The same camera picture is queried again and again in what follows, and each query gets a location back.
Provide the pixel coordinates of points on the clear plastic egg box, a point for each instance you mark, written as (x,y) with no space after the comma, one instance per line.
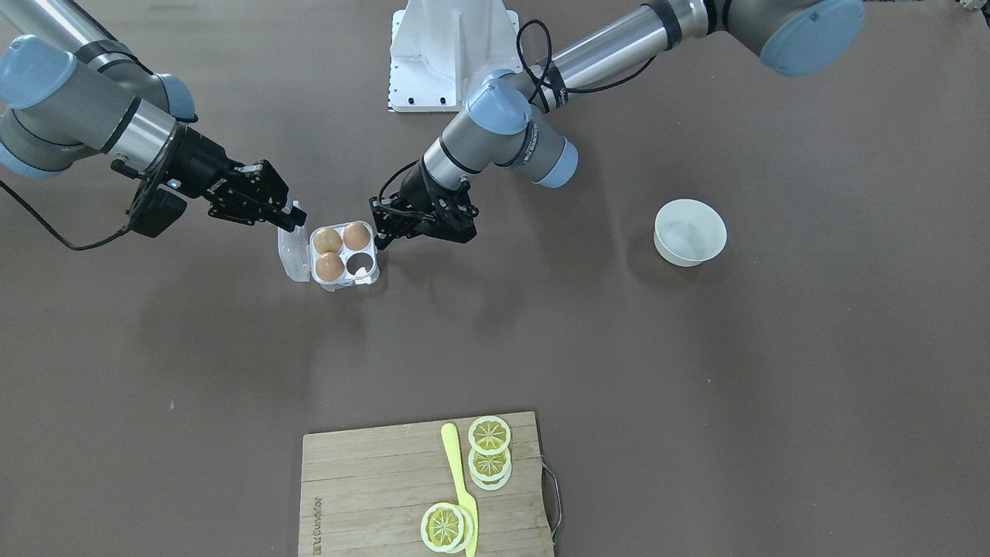
(298,259)

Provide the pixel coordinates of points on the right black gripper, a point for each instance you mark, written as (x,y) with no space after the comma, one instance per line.
(199,167)

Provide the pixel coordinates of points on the yellow plastic knife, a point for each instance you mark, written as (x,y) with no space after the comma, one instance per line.
(451,445)

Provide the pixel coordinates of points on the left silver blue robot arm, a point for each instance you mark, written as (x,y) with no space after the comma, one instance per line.
(504,122)

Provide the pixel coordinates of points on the white bowl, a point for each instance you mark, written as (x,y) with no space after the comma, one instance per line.
(688,233)

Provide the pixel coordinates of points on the bamboo cutting board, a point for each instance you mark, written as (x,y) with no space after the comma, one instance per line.
(364,492)

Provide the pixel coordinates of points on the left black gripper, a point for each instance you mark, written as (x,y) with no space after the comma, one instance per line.
(417,188)

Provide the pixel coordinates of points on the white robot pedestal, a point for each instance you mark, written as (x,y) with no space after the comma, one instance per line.
(441,51)

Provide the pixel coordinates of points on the brown egg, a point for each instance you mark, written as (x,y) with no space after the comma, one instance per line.
(356,236)
(329,267)
(326,240)

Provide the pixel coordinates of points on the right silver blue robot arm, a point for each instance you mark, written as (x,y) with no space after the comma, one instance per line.
(72,90)

